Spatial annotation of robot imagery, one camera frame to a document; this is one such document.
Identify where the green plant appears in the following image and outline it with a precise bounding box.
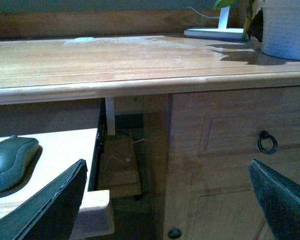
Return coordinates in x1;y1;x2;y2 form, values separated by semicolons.
213;0;264;43

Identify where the grey computer mouse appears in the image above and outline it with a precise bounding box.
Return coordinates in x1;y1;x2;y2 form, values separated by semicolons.
0;135;39;193

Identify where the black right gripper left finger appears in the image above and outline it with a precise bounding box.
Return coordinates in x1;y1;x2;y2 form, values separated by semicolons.
0;159;87;240

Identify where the wooden desk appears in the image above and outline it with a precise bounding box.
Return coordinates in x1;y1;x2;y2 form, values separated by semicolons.
0;9;300;240

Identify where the white plant pot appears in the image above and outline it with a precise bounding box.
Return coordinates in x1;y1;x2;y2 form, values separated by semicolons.
259;0;300;60

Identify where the white cable grommet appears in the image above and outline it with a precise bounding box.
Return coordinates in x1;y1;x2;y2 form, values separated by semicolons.
74;37;94;42

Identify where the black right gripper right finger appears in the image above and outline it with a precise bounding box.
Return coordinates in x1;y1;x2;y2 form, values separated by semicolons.
248;159;300;240

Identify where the black ring drawer handle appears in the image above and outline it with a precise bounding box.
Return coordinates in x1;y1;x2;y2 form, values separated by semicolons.
257;130;279;155

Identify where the black round cabinet knob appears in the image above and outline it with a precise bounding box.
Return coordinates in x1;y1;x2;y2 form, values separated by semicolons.
167;227;182;240

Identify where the white lamp cable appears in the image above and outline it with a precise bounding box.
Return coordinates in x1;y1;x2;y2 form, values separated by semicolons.
187;6;221;20

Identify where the white desk lamp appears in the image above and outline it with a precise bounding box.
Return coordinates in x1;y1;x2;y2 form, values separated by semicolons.
184;6;244;41

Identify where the wooden pull-out keyboard tray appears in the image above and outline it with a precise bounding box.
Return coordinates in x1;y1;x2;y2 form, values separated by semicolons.
0;128;115;240

